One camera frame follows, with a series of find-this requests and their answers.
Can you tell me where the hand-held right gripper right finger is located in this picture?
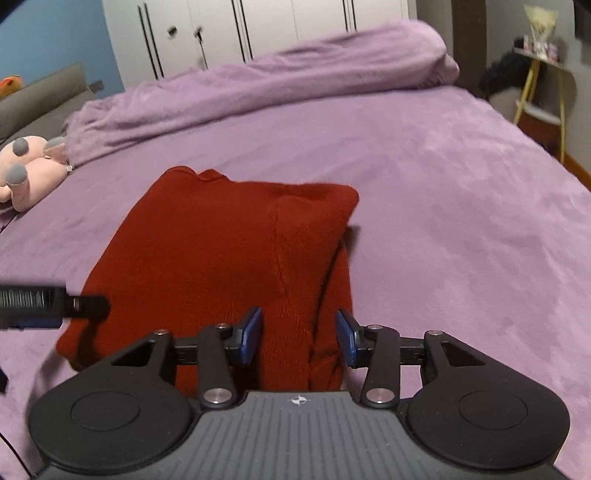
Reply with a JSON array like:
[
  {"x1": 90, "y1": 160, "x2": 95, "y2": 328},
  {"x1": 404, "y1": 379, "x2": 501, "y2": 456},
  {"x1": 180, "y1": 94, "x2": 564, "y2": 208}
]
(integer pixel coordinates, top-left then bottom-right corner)
[{"x1": 335, "y1": 309, "x2": 487, "y2": 410}]

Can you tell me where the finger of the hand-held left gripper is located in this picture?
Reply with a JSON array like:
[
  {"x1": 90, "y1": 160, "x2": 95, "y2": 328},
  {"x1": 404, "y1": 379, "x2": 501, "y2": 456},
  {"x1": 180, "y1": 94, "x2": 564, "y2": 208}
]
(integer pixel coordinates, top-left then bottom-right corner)
[{"x1": 0, "y1": 285, "x2": 110, "y2": 330}]

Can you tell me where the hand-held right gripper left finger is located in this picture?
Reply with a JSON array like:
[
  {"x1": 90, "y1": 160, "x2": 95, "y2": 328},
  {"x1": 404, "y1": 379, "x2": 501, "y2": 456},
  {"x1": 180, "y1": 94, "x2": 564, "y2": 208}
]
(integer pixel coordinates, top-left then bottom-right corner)
[{"x1": 110, "y1": 306, "x2": 264, "y2": 410}]

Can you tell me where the red knit sweater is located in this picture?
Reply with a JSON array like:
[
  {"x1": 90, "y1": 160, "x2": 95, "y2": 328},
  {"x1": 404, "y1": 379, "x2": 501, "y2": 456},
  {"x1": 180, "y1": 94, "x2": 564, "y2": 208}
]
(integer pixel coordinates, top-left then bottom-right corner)
[{"x1": 55, "y1": 166, "x2": 361, "y2": 398}]

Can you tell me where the pink plush toy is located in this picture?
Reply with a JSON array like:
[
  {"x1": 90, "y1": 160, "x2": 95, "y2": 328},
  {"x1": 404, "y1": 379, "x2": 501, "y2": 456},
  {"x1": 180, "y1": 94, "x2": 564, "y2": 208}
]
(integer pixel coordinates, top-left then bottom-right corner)
[{"x1": 0, "y1": 135, "x2": 75, "y2": 212}]

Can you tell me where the purple bed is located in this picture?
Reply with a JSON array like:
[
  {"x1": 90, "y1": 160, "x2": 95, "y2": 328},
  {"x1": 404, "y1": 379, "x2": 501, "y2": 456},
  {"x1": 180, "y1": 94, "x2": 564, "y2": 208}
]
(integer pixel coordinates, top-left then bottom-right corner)
[{"x1": 0, "y1": 84, "x2": 591, "y2": 480}]

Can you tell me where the grey padded headboard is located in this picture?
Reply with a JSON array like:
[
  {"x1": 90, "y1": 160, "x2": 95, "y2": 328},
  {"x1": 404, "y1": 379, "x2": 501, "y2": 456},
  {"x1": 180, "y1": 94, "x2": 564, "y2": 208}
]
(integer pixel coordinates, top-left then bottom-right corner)
[{"x1": 0, "y1": 62, "x2": 92, "y2": 144}]

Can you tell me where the purple fleece blanket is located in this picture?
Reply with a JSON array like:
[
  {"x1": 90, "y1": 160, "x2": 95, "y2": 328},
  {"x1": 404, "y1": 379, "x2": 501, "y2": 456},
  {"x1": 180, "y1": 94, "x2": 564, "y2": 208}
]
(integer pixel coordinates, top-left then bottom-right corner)
[{"x1": 61, "y1": 19, "x2": 461, "y2": 168}]

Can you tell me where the white wardrobe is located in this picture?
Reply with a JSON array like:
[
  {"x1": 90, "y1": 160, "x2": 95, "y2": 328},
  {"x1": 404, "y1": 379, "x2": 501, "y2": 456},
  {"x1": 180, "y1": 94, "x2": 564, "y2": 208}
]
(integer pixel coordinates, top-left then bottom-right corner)
[{"x1": 102, "y1": 0, "x2": 411, "y2": 90}]

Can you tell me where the yellow-legged side table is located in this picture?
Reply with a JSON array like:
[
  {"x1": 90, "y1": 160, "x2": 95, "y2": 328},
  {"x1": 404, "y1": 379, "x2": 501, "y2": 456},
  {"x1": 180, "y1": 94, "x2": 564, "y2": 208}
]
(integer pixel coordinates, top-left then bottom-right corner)
[{"x1": 512, "y1": 48, "x2": 578, "y2": 164}]

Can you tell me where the dark cloth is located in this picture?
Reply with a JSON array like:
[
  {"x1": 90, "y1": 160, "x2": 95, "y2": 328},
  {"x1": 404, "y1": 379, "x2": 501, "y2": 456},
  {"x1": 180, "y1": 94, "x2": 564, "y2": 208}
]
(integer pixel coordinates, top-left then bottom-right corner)
[{"x1": 479, "y1": 52, "x2": 529, "y2": 101}]

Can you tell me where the brown wooden door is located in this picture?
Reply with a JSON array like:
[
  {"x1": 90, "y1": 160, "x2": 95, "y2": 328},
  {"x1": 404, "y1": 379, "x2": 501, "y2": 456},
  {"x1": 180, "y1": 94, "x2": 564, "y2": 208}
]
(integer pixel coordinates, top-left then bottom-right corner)
[{"x1": 451, "y1": 0, "x2": 491, "y2": 99}]

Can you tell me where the cream wrapped bouquet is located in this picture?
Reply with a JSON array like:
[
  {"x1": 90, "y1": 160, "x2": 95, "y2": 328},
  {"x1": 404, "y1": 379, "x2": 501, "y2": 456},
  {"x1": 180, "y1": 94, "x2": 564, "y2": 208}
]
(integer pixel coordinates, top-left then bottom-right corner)
[{"x1": 523, "y1": 4, "x2": 559, "y2": 62}]

